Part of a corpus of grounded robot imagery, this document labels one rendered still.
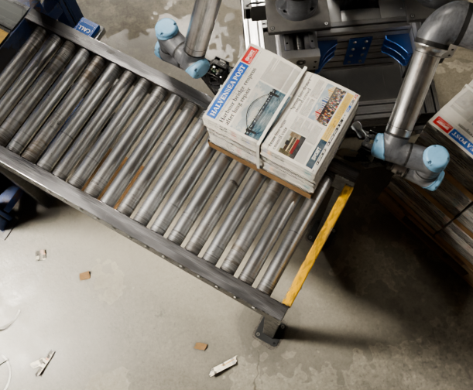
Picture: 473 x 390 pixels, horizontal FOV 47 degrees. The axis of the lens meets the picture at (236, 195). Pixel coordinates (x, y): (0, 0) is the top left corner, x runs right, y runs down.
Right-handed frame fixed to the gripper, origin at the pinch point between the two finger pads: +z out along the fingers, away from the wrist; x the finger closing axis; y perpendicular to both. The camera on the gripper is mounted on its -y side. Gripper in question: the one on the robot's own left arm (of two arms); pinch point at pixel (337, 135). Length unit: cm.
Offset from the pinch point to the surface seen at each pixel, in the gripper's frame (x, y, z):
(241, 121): 20.5, 23.9, 24.2
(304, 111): 8.8, 23.8, 9.9
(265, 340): 65, -79, -10
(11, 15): 14, 1, 126
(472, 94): -33.5, 2.9, -32.4
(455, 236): -7, -52, -57
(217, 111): 20.8, 23.7, 32.3
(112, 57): 11, 1, 83
